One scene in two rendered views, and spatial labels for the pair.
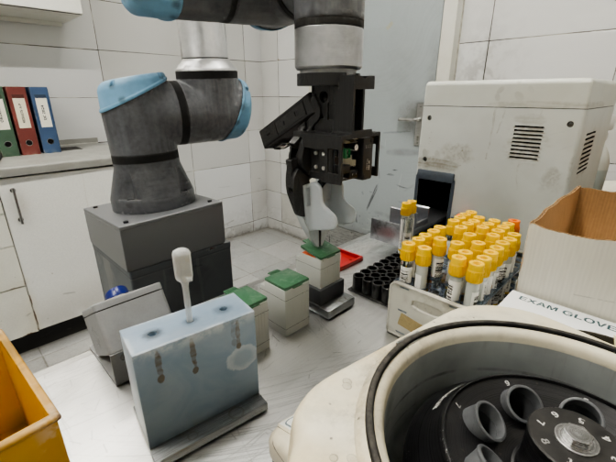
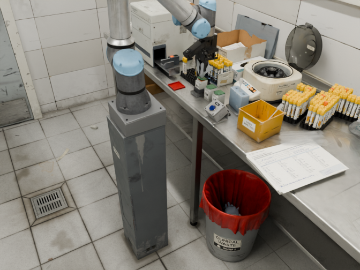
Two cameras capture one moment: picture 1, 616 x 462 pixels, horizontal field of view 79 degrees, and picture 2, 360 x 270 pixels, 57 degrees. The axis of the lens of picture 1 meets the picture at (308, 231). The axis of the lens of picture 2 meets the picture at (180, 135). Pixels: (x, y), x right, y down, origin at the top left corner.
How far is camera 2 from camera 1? 155 cm
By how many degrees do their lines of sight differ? 67
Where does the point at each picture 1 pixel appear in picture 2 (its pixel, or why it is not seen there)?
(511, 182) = (181, 40)
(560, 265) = (232, 55)
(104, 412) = (234, 120)
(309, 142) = (210, 52)
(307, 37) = (212, 30)
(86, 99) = not seen: outside the picture
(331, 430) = (268, 80)
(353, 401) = (264, 79)
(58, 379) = (223, 127)
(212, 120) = not seen: hidden behind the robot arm
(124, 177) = (143, 96)
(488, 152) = (174, 34)
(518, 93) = not seen: hidden behind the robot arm
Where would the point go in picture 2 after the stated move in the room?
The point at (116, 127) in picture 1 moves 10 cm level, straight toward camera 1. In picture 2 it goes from (141, 77) to (166, 75)
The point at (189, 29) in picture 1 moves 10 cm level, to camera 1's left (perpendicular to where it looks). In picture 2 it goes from (128, 27) to (118, 35)
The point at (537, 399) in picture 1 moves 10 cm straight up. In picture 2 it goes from (263, 69) to (267, 50)
